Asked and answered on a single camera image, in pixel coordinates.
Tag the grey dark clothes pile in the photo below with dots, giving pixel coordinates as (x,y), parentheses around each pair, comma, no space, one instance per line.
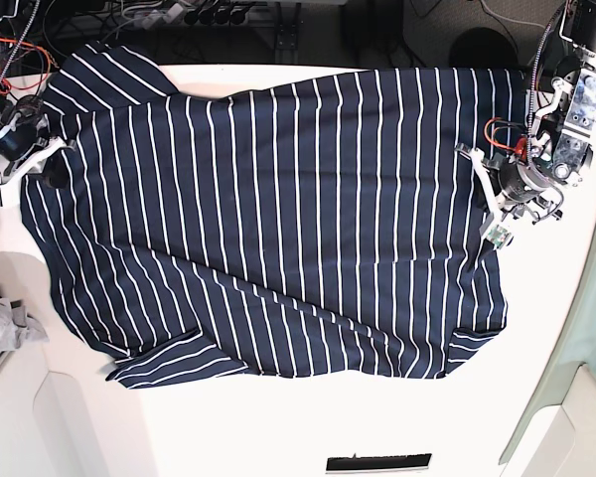
(17,326)

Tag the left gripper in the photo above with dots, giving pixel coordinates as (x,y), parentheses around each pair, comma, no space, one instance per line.
(513,185)

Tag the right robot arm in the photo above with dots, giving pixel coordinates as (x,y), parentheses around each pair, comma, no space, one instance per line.
(17,18)

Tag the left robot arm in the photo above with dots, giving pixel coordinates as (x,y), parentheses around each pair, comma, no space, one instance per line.
(566,123)

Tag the black power strip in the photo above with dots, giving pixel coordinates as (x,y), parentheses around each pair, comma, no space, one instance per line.
(220,13)

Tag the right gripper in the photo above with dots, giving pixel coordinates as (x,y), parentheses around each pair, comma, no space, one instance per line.
(26,149)

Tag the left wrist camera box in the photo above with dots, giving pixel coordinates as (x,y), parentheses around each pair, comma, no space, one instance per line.
(496,233)

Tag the table cable slot opening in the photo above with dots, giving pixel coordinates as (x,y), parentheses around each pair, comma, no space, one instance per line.
(378,463)

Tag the navy white striped t-shirt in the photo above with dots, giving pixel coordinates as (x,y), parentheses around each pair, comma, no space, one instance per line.
(315,227)

